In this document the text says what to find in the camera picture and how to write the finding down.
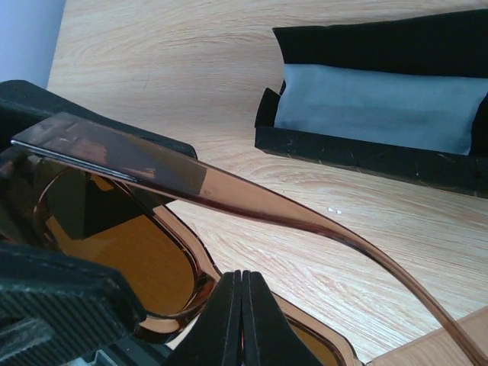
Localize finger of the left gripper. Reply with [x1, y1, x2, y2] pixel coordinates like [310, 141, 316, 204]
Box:
[1, 241, 168, 365]
[0, 80, 197, 159]

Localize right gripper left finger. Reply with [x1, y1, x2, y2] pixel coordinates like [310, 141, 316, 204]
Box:
[165, 271, 242, 366]

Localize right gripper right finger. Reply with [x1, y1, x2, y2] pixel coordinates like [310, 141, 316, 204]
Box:
[242, 271, 323, 365]

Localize brown translucent sunglasses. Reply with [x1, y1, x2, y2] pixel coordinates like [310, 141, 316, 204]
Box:
[1, 113, 487, 365]

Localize blue cleaning cloth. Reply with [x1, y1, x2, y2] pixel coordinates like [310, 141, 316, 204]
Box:
[274, 64, 487, 155]

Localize black folding glasses case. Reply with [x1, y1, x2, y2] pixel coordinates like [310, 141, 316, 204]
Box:
[255, 8, 487, 197]

